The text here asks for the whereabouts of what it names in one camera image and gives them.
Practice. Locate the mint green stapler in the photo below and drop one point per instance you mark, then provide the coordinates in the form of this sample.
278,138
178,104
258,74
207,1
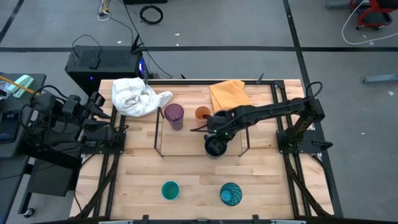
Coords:
21,84

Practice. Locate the black smartphone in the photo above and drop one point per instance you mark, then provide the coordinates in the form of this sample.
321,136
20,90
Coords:
8,126

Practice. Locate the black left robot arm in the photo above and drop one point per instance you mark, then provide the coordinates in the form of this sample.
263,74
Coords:
43,104

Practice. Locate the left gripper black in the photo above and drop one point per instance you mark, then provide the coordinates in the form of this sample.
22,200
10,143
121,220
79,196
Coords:
77,109

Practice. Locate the black metal table frame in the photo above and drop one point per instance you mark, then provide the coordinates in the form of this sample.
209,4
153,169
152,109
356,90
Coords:
192,82

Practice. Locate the grey floor bar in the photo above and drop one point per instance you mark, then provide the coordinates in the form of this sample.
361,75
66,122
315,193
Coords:
379,78

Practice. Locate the yellow pencil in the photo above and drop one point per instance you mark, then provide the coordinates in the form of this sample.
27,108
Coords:
6,79

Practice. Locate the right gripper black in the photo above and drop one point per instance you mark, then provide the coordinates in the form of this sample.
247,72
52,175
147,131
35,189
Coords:
224,123

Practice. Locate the small orange plastic cup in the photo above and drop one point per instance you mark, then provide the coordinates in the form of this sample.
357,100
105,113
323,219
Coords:
200,112

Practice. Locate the red and black cart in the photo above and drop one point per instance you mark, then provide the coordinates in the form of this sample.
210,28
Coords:
374,18

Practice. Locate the black antenna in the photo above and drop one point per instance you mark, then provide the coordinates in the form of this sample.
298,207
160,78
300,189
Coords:
136,45

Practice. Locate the white crumpled cloth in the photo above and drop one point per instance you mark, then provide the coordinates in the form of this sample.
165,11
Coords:
133,96

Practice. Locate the black-framed wooden shelf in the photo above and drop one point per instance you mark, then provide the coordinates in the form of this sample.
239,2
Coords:
186,143

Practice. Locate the plain green plastic cup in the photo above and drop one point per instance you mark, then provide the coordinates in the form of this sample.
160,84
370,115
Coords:
170,190

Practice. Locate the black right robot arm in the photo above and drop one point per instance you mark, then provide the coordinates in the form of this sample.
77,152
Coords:
280,107

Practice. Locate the black wheeled stand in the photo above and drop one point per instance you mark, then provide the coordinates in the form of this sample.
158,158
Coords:
53,180

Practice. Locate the dark side table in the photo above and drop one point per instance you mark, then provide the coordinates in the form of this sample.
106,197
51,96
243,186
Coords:
9,102

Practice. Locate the dark blue speckled enamel mug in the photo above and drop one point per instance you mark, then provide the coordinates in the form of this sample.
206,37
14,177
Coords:
219,154

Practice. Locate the purple faceted plastic tumbler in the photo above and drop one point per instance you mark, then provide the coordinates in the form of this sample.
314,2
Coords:
174,115

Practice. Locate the yellow waffle cloth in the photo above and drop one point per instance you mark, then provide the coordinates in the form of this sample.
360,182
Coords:
228,95

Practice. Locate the black computer tower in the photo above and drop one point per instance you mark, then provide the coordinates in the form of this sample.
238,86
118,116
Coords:
102,68

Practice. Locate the teal faceted plastic tumbler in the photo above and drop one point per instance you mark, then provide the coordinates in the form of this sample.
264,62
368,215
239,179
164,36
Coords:
230,194

